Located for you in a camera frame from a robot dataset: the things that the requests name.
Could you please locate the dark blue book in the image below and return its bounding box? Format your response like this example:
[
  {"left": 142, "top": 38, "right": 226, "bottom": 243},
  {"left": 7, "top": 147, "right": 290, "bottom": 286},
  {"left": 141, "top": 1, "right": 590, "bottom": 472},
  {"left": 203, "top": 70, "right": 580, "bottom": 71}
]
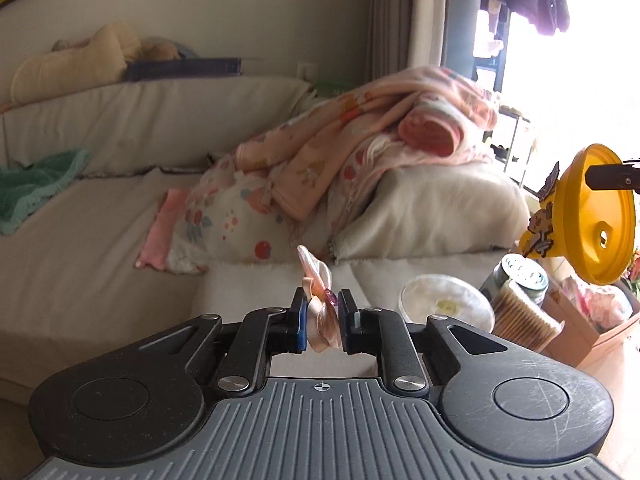
[{"left": 122, "top": 57, "right": 244, "bottom": 82}]

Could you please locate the cotton swab pack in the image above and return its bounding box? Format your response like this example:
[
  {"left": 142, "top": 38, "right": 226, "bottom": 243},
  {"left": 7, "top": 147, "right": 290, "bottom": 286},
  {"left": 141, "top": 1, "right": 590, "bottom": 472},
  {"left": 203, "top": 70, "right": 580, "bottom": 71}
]
[{"left": 492, "top": 280, "right": 566, "bottom": 354}]

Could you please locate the pink patterned soft packet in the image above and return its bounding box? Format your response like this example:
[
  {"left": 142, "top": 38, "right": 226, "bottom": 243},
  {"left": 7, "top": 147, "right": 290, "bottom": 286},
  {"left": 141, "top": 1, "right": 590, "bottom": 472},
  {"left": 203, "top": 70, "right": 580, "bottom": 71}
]
[{"left": 560, "top": 275, "right": 634, "bottom": 332}]

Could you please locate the beige sofa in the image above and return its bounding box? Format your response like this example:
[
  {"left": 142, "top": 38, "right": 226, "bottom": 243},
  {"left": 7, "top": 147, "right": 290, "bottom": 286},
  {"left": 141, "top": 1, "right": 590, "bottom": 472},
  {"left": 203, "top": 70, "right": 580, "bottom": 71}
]
[{"left": 0, "top": 75, "right": 532, "bottom": 403}]

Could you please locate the pink printed blanket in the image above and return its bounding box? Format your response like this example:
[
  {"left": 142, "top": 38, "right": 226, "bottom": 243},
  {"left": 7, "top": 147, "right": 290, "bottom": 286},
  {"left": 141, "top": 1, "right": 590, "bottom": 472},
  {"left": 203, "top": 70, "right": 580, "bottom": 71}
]
[{"left": 235, "top": 65, "right": 501, "bottom": 222}]

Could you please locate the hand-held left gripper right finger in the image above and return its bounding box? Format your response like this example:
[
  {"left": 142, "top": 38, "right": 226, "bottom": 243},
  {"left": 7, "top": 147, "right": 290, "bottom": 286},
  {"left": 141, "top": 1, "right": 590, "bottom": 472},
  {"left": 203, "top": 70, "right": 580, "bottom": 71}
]
[{"left": 337, "top": 287, "right": 507, "bottom": 398}]

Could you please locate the metal shoe rack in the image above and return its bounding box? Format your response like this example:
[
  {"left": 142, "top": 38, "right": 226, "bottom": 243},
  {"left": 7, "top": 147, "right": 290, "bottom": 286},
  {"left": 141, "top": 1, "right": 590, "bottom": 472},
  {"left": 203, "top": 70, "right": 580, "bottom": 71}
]
[{"left": 492, "top": 109, "right": 539, "bottom": 187}]

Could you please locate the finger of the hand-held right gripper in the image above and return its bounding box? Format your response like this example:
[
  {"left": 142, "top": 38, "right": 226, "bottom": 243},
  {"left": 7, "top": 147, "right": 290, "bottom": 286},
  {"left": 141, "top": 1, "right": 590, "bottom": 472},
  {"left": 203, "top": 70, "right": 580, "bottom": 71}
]
[{"left": 585, "top": 157, "right": 640, "bottom": 194}]

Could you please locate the cream plush toy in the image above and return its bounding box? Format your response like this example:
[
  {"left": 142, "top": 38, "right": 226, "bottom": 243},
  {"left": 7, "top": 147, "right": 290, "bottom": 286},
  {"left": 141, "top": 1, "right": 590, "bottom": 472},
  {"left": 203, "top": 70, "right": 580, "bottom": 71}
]
[{"left": 10, "top": 20, "right": 182, "bottom": 107}]

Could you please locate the pink satin hair bow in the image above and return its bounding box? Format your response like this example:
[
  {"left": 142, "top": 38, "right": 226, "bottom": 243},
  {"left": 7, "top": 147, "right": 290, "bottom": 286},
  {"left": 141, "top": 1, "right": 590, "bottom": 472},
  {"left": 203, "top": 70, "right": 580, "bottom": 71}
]
[{"left": 296, "top": 245, "right": 346, "bottom": 354}]

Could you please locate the pink cardboard box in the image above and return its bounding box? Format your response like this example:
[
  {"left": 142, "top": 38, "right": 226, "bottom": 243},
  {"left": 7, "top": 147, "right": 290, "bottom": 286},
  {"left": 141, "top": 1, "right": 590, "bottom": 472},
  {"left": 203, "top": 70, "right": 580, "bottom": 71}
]
[{"left": 542, "top": 265, "right": 640, "bottom": 369}]

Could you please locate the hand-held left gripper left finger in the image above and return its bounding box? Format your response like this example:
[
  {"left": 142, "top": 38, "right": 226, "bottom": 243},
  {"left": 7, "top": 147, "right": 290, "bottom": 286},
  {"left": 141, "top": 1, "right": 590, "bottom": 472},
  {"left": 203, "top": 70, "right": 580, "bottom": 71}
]
[{"left": 165, "top": 287, "right": 310, "bottom": 396}]

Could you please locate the green towel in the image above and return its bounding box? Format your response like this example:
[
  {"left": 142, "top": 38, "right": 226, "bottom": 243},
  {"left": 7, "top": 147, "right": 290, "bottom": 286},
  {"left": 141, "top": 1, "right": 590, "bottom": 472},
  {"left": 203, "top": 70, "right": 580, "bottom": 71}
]
[{"left": 0, "top": 149, "right": 94, "bottom": 236}]

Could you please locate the potted pink orchid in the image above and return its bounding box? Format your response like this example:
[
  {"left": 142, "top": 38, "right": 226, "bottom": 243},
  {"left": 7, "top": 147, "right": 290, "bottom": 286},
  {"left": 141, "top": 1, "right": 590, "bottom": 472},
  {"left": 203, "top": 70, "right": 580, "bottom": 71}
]
[{"left": 627, "top": 247, "right": 640, "bottom": 302}]

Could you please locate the clear plastic container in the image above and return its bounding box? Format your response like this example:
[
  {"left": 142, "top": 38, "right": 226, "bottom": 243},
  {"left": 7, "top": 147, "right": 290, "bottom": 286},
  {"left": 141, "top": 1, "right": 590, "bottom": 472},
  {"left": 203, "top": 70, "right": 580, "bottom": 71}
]
[{"left": 398, "top": 273, "right": 496, "bottom": 334}]

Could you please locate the yellow plastic lid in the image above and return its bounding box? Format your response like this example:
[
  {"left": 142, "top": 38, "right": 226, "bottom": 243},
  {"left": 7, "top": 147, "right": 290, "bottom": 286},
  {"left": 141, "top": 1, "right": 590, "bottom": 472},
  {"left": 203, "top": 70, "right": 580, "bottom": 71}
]
[{"left": 517, "top": 143, "right": 637, "bottom": 285}]

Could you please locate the small pink cloth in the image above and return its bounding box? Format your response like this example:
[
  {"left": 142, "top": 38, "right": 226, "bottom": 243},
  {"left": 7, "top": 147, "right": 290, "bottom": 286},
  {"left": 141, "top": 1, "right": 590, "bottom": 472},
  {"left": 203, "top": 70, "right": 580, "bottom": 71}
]
[{"left": 135, "top": 187, "right": 194, "bottom": 272}]

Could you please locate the rolled pink cloth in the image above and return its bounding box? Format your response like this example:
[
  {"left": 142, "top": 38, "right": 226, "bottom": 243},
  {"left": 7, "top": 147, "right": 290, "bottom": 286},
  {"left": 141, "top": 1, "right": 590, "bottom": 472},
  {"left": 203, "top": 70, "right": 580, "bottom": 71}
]
[{"left": 397, "top": 105, "right": 464, "bottom": 157}]

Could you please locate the curtain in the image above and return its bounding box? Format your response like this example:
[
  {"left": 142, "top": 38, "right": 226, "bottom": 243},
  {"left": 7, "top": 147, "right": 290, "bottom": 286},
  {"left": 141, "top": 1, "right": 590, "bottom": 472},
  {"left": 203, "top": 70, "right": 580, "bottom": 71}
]
[{"left": 367, "top": 0, "right": 452, "bottom": 83}]

